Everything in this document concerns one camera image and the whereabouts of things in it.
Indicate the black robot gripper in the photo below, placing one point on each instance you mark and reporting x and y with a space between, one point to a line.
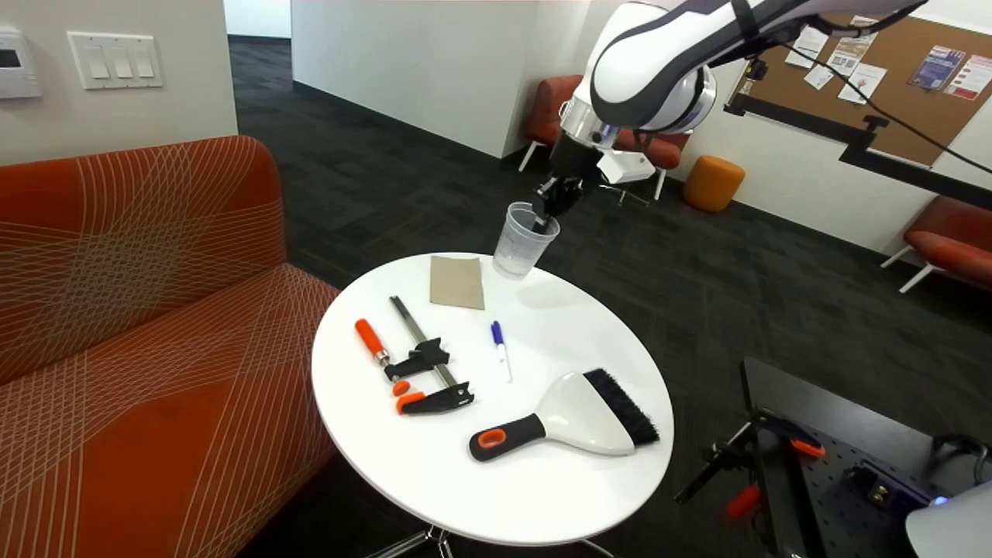
570 168

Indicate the clear plastic cup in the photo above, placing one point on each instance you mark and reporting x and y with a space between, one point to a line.
521 241

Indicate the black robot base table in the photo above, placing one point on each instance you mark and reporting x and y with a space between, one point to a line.
876 470

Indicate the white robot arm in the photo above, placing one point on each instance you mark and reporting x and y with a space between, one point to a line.
652 72

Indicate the red lounge sofa background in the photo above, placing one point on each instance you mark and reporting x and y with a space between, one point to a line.
634 155

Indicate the tan square card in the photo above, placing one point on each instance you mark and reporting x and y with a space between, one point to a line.
458 282

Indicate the orange round ottoman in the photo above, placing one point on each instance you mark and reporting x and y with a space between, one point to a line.
711 185

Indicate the blue white marker pen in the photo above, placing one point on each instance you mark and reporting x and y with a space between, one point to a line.
498 336

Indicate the orange black bar clamp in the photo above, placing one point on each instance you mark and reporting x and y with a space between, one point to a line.
422 357

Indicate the round white table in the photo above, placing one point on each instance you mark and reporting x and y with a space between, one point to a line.
542 493

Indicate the black orange clamp on base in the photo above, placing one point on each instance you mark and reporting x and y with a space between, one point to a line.
772 450

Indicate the cork bulletin board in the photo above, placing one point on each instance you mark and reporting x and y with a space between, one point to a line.
906 91

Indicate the red chair right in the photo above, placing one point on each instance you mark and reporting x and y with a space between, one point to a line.
949 238

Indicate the orange patterned sofa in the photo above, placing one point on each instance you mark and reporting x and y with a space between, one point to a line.
153 356

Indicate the white scraper black orange handle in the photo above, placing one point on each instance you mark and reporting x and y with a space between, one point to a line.
584 412

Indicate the white wall light switch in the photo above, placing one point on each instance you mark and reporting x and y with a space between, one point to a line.
111 60

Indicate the white wall thermostat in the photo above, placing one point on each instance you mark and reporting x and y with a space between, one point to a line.
17 67

